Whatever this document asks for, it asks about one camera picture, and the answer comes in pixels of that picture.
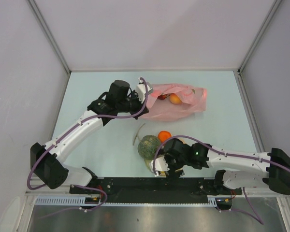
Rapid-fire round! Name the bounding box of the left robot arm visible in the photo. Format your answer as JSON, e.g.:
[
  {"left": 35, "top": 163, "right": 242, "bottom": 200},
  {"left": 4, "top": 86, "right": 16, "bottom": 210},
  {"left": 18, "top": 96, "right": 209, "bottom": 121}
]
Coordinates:
[{"left": 27, "top": 77, "right": 153, "bottom": 193}]

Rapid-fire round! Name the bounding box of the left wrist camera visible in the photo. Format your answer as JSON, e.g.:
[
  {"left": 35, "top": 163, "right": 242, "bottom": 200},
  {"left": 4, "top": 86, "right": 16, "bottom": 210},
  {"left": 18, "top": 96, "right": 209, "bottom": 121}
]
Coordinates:
[{"left": 135, "top": 77, "right": 153, "bottom": 103}]

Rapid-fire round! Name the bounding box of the beige ceramic plate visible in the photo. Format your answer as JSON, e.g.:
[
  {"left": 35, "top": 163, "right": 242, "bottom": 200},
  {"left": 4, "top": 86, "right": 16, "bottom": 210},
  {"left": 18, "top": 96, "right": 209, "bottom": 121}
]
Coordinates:
[{"left": 144, "top": 159, "right": 158, "bottom": 174}]

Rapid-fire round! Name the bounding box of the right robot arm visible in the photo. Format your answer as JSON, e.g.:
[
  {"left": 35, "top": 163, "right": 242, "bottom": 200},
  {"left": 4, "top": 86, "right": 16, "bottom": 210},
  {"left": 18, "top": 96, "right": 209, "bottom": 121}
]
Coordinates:
[{"left": 162, "top": 138, "right": 290, "bottom": 195}]

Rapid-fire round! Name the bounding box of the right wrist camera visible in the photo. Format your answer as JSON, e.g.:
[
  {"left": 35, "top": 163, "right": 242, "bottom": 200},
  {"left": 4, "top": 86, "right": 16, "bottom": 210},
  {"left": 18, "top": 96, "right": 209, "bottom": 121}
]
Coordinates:
[{"left": 153, "top": 156, "right": 170, "bottom": 177}]

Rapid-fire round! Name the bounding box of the white cable duct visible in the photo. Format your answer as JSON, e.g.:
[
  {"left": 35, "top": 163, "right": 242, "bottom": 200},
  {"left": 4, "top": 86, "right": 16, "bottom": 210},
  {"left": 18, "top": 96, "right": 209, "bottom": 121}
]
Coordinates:
[{"left": 33, "top": 195, "right": 232, "bottom": 208}]

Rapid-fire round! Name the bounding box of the fake peach with leaf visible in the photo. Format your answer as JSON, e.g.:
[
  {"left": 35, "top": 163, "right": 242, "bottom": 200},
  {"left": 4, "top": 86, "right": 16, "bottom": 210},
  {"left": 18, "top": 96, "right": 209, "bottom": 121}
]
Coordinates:
[{"left": 169, "top": 93, "right": 182, "bottom": 105}]

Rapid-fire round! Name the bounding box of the orange fake orange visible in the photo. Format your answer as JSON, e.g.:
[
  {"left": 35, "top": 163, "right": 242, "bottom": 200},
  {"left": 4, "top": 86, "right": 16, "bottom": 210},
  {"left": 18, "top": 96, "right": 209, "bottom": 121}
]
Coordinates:
[{"left": 158, "top": 130, "right": 172, "bottom": 143}]

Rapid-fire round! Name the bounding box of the aluminium frame rail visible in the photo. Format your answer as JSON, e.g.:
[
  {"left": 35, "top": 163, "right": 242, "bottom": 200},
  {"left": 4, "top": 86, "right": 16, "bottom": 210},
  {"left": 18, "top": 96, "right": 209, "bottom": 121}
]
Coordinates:
[{"left": 30, "top": 176, "right": 288, "bottom": 197}]

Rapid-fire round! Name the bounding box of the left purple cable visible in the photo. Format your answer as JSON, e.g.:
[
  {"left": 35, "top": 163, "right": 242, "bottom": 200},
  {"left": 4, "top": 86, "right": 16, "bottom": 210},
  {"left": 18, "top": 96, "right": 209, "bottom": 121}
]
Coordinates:
[{"left": 26, "top": 77, "right": 150, "bottom": 215}]

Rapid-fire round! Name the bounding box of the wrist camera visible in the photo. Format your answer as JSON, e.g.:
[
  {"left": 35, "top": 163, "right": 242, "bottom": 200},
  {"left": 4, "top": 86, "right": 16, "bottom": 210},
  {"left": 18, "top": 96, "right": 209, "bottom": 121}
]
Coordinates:
[
  {"left": 135, "top": 77, "right": 153, "bottom": 103},
  {"left": 153, "top": 156, "right": 170, "bottom": 177}
]

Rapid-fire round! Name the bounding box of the green fake melon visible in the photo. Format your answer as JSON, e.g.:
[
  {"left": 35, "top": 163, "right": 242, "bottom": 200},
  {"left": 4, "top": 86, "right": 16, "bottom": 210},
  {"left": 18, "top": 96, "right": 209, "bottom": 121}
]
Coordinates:
[{"left": 132, "top": 123, "right": 161, "bottom": 160}]

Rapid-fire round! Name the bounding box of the purple cable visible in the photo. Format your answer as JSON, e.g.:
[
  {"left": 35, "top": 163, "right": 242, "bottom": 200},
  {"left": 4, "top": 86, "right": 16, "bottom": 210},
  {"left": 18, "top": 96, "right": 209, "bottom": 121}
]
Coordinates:
[
  {"left": 26, "top": 77, "right": 150, "bottom": 215},
  {"left": 152, "top": 135, "right": 290, "bottom": 225}
]

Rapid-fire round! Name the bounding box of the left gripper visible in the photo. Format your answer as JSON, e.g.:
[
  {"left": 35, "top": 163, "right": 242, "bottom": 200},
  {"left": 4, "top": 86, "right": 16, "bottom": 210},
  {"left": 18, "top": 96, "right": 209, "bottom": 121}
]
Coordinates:
[{"left": 116, "top": 89, "right": 148, "bottom": 119}]

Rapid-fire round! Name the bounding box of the dark red fake apple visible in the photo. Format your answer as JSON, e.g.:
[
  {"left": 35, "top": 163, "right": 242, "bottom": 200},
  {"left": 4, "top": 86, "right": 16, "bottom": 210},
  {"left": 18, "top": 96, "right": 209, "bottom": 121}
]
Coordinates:
[{"left": 158, "top": 95, "right": 167, "bottom": 100}]

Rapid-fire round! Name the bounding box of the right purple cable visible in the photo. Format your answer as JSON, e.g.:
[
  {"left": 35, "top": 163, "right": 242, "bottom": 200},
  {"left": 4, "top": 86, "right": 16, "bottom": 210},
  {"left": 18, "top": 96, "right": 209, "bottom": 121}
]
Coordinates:
[{"left": 152, "top": 135, "right": 290, "bottom": 225}]

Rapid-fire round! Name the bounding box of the pink plastic bag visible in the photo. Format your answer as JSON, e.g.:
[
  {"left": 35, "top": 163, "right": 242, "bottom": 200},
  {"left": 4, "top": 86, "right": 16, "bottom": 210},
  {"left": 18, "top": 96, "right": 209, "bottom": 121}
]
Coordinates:
[{"left": 141, "top": 83, "right": 207, "bottom": 122}]

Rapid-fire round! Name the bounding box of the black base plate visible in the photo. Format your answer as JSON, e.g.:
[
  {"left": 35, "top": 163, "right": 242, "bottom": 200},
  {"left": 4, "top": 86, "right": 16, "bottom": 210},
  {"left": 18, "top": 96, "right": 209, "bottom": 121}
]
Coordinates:
[{"left": 70, "top": 177, "right": 242, "bottom": 206}]

